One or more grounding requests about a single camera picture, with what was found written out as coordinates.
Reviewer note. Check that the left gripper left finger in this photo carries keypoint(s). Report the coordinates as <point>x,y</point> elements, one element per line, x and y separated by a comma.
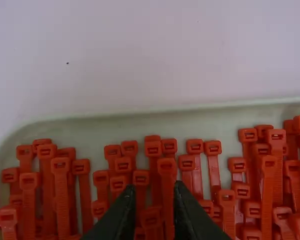
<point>117,217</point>

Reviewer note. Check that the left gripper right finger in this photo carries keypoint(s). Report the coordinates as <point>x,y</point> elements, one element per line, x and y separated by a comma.
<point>192,220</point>

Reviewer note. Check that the pale tray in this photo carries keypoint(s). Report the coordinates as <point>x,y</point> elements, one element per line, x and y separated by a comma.
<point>140,122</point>

